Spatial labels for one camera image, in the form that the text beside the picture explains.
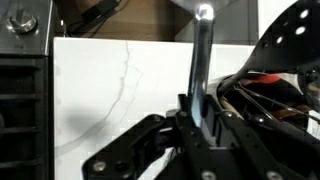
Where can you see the large silver stove knob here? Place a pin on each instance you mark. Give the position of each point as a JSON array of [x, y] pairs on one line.
[[20, 20]]

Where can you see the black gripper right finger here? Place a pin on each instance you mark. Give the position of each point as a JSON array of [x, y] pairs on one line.
[[266, 146]]

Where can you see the black stove oven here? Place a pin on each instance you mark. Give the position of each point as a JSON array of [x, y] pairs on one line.
[[23, 100]]

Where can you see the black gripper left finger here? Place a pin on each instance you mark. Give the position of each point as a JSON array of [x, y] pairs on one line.
[[133, 143]]

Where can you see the red tipped utensil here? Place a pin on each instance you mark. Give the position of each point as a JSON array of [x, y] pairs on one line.
[[263, 79]]

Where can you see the black slotted spoon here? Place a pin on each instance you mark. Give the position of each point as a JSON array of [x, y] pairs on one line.
[[286, 50]]

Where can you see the black floor power strip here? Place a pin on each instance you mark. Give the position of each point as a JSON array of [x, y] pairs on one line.
[[100, 11]]

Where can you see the wooden spatula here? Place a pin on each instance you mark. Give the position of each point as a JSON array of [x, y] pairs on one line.
[[227, 106]]

